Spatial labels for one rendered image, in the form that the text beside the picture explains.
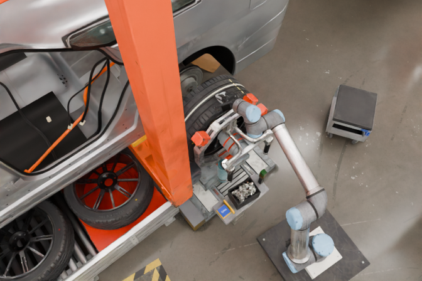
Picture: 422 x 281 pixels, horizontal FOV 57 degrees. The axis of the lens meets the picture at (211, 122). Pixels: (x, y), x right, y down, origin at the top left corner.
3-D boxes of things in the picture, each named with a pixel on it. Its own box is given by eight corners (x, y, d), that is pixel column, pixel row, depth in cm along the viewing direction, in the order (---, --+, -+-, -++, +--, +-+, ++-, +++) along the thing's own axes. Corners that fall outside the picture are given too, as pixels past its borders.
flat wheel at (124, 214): (109, 139, 337) (103, 126, 316) (170, 179, 318) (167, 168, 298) (54, 200, 309) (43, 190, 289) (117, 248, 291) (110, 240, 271)
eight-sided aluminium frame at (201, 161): (249, 130, 306) (256, 91, 259) (254, 135, 304) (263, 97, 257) (194, 170, 289) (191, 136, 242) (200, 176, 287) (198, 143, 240)
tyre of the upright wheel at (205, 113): (154, 152, 283) (216, 127, 327) (173, 175, 274) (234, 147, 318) (181, 84, 241) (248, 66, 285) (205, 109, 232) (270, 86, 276)
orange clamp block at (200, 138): (204, 130, 251) (196, 130, 243) (211, 138, 248) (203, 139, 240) (198, 137, 253) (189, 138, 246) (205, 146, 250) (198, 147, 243)
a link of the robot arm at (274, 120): (339, 208, 213) (279, 105, 232) (319, 218, 211) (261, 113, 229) (331, 211, 224) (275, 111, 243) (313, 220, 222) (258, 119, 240)
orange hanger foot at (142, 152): (142, 132, 312) (135, 109, 282) (181, 179, 292) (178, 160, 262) (124, 143, 307) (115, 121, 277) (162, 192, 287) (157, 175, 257)
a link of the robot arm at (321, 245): (333, 252, 272) (340, 249, 256) (312, 263, 269) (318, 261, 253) (321, 232, 278) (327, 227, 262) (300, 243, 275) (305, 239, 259)
